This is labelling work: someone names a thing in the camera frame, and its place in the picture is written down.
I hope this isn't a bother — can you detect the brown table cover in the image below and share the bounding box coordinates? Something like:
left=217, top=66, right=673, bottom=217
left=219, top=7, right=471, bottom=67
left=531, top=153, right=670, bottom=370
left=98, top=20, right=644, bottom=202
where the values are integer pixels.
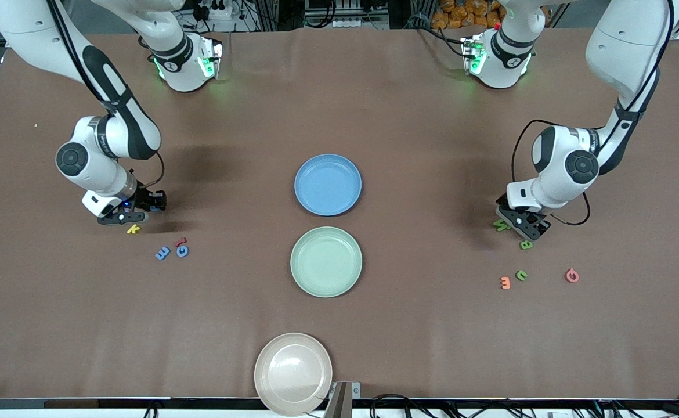
left=0, top=26, right=679, bottom=401

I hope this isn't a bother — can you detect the blue round plate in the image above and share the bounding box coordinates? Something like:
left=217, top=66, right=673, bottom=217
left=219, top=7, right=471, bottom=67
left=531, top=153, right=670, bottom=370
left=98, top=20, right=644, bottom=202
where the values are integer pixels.
left=294, top=153, right=363, bottom=217

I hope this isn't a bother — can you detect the pale green round plate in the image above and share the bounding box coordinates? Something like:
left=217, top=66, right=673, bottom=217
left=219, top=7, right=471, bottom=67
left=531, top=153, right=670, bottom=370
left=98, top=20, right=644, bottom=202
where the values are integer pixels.
left=290, top=226, right=363, bottom=298

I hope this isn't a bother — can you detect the pile of orange objects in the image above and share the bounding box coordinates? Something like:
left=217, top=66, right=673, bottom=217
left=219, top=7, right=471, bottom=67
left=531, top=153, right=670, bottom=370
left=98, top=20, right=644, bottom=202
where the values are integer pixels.
left=431, top=0, right=505, bottom=30

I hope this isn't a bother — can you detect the white power strip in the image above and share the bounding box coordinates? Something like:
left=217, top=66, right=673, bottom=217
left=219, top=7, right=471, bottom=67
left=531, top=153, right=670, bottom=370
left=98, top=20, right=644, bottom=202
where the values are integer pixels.
left=197, top=0, right=237, bottom=21

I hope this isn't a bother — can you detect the beige round plate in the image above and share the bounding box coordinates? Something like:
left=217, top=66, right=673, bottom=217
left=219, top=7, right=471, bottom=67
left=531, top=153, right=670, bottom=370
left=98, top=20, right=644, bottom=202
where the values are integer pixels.
left=254, top=332, right=333, bottom=417

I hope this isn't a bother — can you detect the black base cable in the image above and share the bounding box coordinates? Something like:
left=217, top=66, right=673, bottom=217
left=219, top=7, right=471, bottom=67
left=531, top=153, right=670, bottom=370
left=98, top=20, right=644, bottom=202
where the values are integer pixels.
left=415, top=23, right=468, bottom=47

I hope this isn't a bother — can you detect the black table edge rail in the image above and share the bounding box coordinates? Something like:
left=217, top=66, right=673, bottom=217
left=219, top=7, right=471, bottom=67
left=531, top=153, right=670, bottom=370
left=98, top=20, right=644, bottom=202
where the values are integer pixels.
left=0, top=397, right=679, bottom=412

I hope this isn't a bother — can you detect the black cable loop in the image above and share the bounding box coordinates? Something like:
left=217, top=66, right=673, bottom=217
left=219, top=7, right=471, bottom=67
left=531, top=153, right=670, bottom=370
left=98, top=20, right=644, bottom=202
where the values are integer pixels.
left=370, top=394, right=433, bottom=418

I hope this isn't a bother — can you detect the grey metal mount bracket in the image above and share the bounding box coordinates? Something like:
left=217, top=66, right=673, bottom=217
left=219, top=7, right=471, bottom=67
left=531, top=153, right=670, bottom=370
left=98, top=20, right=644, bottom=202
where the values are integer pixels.
left=323, top=380, right=362, bottom=418

